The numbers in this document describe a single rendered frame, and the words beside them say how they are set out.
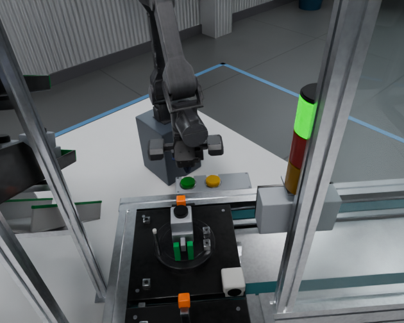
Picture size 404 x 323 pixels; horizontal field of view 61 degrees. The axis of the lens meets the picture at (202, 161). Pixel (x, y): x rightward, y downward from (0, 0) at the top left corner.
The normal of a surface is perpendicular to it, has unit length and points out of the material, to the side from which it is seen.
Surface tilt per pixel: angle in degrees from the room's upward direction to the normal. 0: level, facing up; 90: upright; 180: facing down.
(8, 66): 90
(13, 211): 90
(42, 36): 90
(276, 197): 0
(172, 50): 55
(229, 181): 0
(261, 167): 0
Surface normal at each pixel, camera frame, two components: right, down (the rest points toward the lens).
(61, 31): 0.66, 0.47
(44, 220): 0.99, 0.04
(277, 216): 0.07, 0.64
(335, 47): -1.00, 0.07
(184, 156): -0.06, -0.53
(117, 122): -0.04, -0.76
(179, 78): 0.20, -0.12
